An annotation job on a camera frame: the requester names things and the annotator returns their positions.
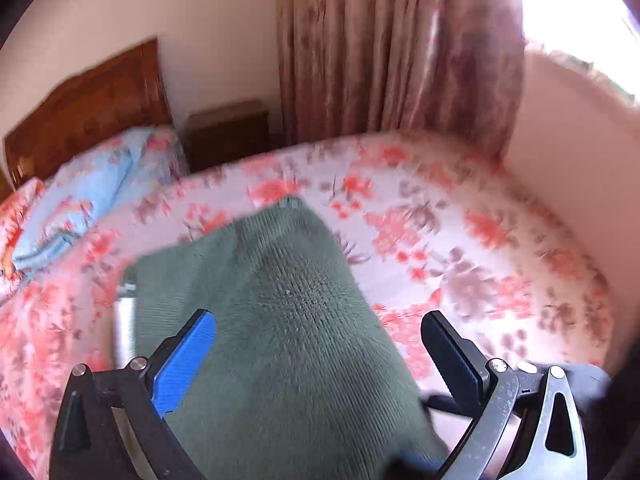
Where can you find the light blue floral quilt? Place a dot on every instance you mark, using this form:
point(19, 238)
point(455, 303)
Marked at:
point(136, 163)

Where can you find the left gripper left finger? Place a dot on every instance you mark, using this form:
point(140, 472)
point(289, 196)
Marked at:
point(87, 443)

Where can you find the dark wooden nightstand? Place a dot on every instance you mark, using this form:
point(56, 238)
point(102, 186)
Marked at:
point(226, 133)

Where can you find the grey gloved left hand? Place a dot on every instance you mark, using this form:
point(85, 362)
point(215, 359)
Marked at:
point(588, 383)

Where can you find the pink floral folded quilt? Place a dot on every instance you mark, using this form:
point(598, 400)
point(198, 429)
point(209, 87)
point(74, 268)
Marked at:
point(14, 214)

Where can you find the floral pink curtain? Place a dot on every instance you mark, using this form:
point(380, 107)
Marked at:
point(355, 66)

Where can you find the wooden headboard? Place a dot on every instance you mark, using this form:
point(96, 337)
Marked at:
point(86, 109)

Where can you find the green white knit sweater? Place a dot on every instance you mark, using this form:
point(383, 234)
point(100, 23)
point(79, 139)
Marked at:
point(303, 381)

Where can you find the floral pink bed sheet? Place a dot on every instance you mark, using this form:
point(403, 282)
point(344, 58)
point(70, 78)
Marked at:
point(423, 223)

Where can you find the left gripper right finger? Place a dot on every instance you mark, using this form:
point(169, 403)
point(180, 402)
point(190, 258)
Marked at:
point(549, 443)

